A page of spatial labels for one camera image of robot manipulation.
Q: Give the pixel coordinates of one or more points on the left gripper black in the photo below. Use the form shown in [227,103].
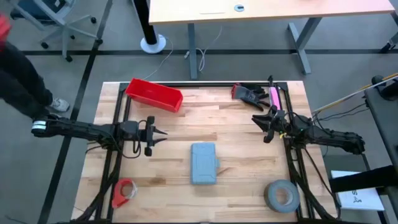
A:
[150,137]

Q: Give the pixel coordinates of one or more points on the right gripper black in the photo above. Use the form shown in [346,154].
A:
[280,124]

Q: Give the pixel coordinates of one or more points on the grey plastic tool case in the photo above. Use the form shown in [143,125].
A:
[203,165]

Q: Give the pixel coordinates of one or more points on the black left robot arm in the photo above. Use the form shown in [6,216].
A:
[77,129]

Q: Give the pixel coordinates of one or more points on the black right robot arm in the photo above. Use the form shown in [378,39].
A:
[335,138]

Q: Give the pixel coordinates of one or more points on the yellow tag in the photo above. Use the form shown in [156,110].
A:
[282,135]

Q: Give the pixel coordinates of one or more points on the pink stapler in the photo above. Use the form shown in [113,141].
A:
[275,96]

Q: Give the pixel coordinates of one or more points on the black work glove red cuff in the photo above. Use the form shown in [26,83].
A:
[245,93]

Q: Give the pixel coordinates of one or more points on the red plastic bin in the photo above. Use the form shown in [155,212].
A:
[152,95]

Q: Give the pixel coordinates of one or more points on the red tape dispenser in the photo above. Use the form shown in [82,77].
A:
[118,193]

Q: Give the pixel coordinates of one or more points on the white yellow rod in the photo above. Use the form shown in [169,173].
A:
[342,99]

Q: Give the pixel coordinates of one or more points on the pole with white round base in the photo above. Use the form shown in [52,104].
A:
[153,45]

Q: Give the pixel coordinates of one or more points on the black beam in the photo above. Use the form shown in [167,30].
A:
[357,182]

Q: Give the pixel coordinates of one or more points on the wooden desk grey legs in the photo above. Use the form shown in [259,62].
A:
[280,9]

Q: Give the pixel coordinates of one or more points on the grey desk grommet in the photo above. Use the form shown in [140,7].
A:
[239,7]

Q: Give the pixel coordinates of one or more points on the black cart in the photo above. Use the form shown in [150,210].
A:
[385,130]

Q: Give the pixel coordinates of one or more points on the white paper sheet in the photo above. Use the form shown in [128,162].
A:
[360,199]

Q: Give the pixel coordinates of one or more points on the person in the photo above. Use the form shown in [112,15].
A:
[18,84]

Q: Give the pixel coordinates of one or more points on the grey office chair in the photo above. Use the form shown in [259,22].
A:
[59,18]

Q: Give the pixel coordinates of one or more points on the small black post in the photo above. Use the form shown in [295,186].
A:
[270,81]

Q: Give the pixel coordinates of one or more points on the black aluminium table frame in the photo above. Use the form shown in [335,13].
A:
[211,84]

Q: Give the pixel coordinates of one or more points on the grey duct tape roll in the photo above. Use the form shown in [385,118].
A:
[272,199]

